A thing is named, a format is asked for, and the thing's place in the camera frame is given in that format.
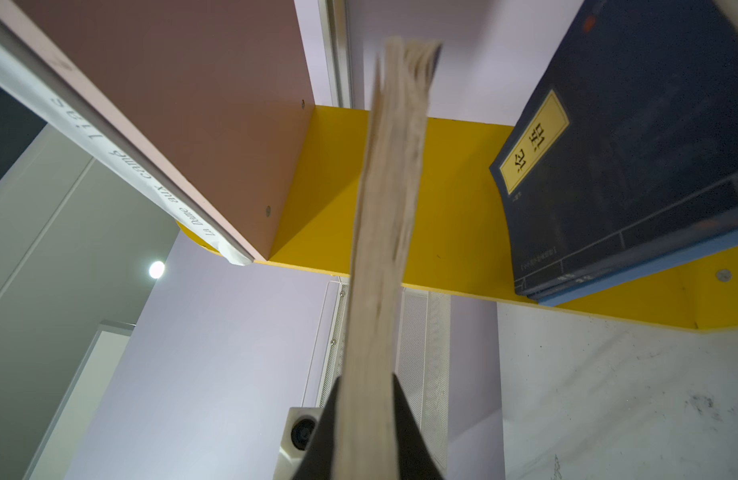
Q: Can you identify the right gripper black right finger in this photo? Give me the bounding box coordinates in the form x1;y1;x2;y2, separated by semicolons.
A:
393;375;444;480

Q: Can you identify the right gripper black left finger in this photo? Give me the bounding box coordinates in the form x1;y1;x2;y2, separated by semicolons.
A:
292;377;342;480

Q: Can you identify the navy book Sunzi yellow label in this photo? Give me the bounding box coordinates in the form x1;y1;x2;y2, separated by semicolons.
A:
331;37;442;479

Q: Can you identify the navy book Lunyu yellow label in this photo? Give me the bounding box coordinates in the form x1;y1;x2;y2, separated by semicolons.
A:
490;1;738;306

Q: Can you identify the white book La Dame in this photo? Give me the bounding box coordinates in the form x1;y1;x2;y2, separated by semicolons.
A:
0;20;253;266

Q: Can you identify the white mesh two-tier rack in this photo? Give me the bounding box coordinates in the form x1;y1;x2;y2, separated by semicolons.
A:
302;277;452;474

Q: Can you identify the yellow shelf unit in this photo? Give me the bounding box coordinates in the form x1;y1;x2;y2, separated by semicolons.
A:
0;0;738;331

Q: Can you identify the aluminium frame rail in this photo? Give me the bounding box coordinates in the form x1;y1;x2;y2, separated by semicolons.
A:
318;0;353;108

